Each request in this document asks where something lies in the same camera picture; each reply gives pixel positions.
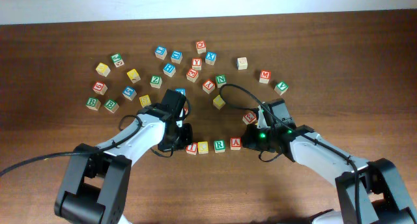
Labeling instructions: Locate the blue X wooden block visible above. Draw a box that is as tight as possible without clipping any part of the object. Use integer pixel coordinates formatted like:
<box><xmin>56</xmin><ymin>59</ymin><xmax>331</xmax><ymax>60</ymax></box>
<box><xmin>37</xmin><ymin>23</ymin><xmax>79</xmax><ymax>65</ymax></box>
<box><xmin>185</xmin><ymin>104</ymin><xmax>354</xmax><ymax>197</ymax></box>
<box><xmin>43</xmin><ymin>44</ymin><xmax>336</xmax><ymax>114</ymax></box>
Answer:
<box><xmin>205</xmin><ymin>51</ymin><xmax>217</xmax><ymax>65</ymax></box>

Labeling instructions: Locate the red 6 wooden block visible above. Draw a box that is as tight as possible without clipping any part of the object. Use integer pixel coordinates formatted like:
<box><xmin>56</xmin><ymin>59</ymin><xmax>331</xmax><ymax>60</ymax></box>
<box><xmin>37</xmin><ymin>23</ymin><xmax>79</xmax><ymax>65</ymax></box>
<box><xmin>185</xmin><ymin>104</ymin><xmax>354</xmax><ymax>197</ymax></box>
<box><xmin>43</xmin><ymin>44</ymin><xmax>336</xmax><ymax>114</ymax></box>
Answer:
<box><xmin>92</xmin><ymin>81</ymin><xmax>108</xmax><ymax>95</ymax></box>

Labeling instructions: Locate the red y block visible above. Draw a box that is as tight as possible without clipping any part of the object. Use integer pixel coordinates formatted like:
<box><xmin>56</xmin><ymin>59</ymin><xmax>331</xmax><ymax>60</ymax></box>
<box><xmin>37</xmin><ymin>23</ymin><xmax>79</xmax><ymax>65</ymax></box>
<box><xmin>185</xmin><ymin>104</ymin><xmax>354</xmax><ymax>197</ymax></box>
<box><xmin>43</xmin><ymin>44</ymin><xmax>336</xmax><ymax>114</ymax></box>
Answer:
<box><xmin>202</xmin><ymin>79</ymin><xmax>216</xmax><ymax>94</ymax></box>
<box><xmin>192</xmin><ymin>58</ymin><xmax>202</xmax><ymax>70</ymax></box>

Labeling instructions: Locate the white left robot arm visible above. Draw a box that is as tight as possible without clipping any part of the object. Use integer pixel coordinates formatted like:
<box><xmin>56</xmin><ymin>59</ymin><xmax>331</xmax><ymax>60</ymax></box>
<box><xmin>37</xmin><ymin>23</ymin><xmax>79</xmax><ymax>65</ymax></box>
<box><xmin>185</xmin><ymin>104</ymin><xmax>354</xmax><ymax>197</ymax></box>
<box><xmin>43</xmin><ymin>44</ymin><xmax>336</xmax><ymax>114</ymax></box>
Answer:
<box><xmin>54</xmin><ymin>89</ymin><xmax>192</xmax><ymax>224</ymax></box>

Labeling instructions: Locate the green B block right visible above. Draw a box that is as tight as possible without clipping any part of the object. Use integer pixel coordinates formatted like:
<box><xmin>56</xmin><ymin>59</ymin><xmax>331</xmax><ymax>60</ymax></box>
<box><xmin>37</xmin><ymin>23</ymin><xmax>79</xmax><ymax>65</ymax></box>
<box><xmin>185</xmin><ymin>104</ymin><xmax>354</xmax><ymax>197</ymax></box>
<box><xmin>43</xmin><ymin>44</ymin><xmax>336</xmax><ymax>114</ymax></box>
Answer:
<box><xmin>104</xmin><ymin>99</ymin><xmax>119</xmax><ymax>113</ymax></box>

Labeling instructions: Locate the yellow block upper middle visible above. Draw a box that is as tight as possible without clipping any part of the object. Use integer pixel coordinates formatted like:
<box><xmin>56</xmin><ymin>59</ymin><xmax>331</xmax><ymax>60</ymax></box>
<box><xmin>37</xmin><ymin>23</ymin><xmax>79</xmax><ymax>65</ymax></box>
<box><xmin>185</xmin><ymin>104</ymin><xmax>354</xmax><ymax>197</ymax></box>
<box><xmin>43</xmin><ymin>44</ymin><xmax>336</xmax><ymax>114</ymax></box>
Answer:
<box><xmin>126</xmin><ymin>69</ymin><xmax>141</xmax><ymax>83</ymax></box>

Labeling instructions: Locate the red Y block lower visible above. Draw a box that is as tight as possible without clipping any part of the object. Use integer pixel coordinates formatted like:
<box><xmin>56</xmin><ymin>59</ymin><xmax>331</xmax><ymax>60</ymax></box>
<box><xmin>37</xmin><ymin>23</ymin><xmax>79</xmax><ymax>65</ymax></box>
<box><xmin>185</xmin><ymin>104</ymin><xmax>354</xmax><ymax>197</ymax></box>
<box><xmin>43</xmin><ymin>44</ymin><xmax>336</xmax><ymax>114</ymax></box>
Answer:
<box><xmin>202</xmin><ymin>79</ymin><xmax>216</xmax><ymax>94</ymax></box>

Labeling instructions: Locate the blue H wooden block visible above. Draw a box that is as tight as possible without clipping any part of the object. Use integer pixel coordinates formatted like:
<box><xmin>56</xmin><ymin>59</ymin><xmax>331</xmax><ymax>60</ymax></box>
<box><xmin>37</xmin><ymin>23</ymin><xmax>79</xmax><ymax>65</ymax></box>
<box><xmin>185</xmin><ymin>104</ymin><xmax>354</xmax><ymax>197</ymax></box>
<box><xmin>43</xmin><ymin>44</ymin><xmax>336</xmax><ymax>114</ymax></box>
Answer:
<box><xmin>163</xmin><ymin>63</ymin><xmax>176</xmax><ymax>77</ymax></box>

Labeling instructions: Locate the green b block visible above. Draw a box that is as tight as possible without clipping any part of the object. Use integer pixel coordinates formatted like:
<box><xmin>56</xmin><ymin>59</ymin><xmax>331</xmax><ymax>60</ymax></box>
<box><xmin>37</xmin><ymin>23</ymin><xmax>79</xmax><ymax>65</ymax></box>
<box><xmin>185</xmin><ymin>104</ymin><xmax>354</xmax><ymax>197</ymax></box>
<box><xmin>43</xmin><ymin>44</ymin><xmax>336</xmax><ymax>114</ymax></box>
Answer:
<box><xmin>85</xmin><ymin>98</ymin><xmax>101</xmax><ymax>111</ymax></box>
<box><xmin>104</xmin><ymin>99</ymin><xmax>119</xmax><ymax>113</ymax></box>

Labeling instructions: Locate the yellow wooden block near R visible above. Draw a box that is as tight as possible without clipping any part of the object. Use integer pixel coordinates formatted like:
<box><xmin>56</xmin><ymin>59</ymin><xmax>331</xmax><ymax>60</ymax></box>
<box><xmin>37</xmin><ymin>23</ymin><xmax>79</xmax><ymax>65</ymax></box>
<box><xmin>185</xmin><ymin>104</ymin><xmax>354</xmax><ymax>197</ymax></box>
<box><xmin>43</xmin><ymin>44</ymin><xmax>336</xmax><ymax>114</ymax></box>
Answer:
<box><xmin>212</xmin><ymin>95</ymin><xmax>225</xmax><ymax>109</ymax></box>

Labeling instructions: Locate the red E wooden block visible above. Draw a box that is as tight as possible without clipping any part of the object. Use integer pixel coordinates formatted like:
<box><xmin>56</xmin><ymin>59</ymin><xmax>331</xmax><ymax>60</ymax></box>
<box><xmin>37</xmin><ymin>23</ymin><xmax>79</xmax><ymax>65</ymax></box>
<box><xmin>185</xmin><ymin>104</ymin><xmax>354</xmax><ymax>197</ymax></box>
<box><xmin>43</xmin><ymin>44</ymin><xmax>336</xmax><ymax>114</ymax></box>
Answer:
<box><xmin>186</xmin><ymin>68</ymin><xmax>199</xmax><ymax>83</ymax></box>

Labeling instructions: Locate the green V wooden block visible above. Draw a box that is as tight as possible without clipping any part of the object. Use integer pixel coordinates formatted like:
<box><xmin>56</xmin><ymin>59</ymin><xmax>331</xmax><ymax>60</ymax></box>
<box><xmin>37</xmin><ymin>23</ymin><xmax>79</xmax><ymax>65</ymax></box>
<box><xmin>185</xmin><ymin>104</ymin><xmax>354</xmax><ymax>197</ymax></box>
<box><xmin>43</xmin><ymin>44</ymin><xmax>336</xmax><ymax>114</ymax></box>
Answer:
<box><xmin>274</xmin><ymin>81</ymin><xmax>289</xmax><ymax>96</ymax></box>

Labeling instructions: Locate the red A wooden block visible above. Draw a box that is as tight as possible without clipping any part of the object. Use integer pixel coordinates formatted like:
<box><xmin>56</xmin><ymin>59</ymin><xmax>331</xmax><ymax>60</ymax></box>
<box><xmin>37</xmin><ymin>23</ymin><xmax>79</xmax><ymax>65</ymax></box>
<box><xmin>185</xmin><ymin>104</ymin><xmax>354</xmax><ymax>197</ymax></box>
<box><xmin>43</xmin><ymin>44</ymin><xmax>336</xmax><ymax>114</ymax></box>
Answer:
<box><xmin>230</xmin><ymin>137</ymin><xmax>242</xmax><ymax>150</ymax></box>

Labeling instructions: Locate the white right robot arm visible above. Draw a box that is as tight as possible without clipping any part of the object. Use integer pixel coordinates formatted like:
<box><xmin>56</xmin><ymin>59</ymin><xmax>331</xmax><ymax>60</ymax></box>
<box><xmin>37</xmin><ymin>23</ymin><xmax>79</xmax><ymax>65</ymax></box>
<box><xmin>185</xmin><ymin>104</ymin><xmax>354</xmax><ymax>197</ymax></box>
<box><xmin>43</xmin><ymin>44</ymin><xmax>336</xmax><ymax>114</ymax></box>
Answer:
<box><xmin>241</xmin><ymin>99</ymin><xmax>416</xmax><ymax>223</ymax></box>

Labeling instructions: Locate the green B block left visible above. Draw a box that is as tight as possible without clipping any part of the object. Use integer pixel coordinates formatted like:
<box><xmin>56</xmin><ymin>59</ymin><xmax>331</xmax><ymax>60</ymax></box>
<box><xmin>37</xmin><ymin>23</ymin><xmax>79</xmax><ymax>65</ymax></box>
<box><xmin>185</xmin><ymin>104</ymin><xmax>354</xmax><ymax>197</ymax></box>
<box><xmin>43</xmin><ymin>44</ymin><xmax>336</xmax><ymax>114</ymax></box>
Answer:
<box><xmin>85</xmin><ymin>98</ymin><xmax>101</xmax><ymax>111</ymax></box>

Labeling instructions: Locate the blue D wooden block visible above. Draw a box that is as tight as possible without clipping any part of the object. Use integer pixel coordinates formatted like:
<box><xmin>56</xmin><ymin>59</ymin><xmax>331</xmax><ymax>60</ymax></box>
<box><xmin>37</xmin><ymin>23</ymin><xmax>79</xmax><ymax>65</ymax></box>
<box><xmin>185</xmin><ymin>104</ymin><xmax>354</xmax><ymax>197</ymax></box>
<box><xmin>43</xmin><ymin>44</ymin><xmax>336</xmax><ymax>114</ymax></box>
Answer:
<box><xmin>171</xmin><ymin>50</ymin><xmax>183</xmax><ymax>64</ymax></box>

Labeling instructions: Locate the red Y block upper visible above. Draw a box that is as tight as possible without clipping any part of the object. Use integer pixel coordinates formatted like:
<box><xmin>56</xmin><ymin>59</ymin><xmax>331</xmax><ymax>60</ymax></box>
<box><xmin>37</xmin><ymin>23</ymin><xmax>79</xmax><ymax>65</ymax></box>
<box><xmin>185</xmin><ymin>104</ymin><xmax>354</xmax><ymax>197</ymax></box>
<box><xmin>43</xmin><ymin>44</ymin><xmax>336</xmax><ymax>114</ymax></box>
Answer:
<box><xmin>192</xmin><ymin>58</ymin><xmax>202</xmax><ymax>70</ymax></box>

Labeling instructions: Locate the red I wooden block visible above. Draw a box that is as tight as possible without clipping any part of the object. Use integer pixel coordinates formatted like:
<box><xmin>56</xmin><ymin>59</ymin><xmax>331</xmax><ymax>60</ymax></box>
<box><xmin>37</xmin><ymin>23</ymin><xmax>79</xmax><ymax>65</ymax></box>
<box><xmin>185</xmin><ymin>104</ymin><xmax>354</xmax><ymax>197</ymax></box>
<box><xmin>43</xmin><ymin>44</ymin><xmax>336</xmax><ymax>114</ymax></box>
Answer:
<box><xmin>186</xmin><ymin>143</ymin><xmax>198</xmax><ymax>155</ymax></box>

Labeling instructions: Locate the red M wooden block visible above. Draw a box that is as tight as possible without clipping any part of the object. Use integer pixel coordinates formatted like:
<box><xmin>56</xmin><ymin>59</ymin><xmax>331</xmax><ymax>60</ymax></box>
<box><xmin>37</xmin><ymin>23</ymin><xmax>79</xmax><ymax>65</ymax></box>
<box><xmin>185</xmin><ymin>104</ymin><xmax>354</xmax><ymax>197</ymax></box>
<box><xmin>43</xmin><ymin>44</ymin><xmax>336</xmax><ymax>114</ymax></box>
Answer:
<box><xmin>259</xmin><ymin>70</ymin><xmax>271</xmax><ymax>84</ymax></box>

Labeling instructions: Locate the yellow O wooden block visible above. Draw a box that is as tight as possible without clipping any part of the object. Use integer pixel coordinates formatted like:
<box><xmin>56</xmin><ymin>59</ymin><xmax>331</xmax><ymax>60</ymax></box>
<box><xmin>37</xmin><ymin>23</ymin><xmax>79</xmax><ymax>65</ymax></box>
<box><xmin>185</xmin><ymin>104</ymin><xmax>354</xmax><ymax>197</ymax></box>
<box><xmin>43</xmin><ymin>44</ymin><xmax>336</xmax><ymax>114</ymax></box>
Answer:
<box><xmin>197</xmin><ymin>141</ymin><xmax>209</xmax><ymax>154</ymax></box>

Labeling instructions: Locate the plain wooden block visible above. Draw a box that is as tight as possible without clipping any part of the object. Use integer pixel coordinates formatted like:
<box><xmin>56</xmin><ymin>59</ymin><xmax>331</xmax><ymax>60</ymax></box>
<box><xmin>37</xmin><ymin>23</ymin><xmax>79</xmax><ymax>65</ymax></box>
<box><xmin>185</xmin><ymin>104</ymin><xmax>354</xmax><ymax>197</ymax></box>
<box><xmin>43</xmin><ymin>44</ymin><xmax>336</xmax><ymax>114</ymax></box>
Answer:
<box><xmin>237</xmin><ymin>57</ymin><xmax>248</xmax><ymax>70</ymax></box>

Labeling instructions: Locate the yellow block centre left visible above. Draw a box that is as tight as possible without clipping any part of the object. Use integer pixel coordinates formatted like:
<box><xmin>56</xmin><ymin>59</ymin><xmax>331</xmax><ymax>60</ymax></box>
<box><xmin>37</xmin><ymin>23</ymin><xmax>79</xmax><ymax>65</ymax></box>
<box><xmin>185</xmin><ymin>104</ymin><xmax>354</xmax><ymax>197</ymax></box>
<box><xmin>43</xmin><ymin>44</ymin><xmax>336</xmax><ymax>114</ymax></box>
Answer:
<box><xmin>139</xmin><ymin>94</ymin><xmax>152</xmax><ymax>107</ymax></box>

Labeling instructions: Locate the green Z wooden block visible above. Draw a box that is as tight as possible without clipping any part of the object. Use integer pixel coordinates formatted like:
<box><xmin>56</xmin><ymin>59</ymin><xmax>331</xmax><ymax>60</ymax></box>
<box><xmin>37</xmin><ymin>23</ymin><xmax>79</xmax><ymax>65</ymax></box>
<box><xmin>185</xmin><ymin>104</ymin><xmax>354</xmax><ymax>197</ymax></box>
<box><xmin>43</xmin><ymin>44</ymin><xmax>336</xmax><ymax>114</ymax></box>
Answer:
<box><xmin>150</xmin><ymin>76</ymin><xmax>162</xmax><ymax>89</ymax></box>

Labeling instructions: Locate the green J wooden block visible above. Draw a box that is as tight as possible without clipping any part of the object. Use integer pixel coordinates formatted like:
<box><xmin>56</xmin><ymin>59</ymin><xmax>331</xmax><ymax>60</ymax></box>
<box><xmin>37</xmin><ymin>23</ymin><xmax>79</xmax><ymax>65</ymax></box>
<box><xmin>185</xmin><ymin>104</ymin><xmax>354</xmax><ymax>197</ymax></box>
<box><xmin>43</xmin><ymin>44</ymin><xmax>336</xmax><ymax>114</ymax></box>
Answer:
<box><xmin>111</xmin><ymin>53</ymin><xmax>124</xmax><ymax>68</ymax></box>

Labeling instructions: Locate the red 3 wooden block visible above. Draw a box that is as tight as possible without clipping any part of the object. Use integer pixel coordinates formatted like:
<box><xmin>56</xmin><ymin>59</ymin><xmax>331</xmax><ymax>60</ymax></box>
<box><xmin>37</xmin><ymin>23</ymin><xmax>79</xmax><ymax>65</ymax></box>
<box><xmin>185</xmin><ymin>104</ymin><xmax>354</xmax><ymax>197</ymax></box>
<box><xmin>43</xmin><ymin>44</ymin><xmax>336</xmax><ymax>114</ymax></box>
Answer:
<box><xmin>242</xmin><ymin>111</ymin><xmax>257</xmax><ymax>124</ymax></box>

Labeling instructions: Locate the green N wooden block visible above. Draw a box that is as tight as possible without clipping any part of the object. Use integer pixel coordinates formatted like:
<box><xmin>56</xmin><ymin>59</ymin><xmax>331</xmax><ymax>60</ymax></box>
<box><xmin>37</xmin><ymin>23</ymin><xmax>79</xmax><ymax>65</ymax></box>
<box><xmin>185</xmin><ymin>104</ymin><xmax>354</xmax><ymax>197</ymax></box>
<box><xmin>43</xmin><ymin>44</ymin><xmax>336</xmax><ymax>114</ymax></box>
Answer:
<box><xmin>216</xmin><ymin>75</ymin><xmax>227</xmax><ymax>88</ymax></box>

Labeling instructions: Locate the yellow block far left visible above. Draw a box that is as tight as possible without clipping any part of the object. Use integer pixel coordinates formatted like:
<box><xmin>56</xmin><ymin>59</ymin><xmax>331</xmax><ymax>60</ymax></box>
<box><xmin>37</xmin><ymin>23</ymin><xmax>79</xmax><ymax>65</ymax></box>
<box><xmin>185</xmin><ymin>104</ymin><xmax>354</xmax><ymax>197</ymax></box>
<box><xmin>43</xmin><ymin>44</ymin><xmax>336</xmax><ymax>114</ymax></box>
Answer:
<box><xmin>95</xmin><ymin>63</ymin><xmax>111</xmax><ymax>77</ymax></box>

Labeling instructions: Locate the green R wooden block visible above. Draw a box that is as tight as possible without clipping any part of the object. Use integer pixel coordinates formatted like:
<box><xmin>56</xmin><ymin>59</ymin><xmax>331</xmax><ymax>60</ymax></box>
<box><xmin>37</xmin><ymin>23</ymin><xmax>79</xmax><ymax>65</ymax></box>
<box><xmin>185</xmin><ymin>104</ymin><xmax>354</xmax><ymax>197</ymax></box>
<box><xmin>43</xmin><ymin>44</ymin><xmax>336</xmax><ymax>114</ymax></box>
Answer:
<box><xmin>214</xmin><ymin>140</ymin><xmax>225</xmax><ymax>153</ymax></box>

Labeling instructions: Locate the blue T wooden block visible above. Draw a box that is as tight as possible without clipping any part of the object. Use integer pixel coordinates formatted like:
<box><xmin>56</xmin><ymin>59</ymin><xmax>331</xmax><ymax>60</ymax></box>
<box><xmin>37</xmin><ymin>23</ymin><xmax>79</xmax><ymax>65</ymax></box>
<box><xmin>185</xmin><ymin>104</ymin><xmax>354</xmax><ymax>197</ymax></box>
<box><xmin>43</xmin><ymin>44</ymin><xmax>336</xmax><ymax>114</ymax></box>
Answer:
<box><xmin>175</xmin><ymin>89</ymin><xmax>186</xmax><ymax>96</ymax></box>

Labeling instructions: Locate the red C wooden block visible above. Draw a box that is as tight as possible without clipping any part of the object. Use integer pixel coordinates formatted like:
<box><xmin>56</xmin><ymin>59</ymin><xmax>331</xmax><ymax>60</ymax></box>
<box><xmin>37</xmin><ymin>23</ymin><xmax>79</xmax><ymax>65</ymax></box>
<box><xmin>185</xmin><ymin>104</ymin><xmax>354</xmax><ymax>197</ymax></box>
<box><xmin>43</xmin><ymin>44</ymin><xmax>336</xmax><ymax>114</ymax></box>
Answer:
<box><xmin>195</xmin><ymin>40</ymin><xmax>207</xmax><ymax>54</ymax></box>

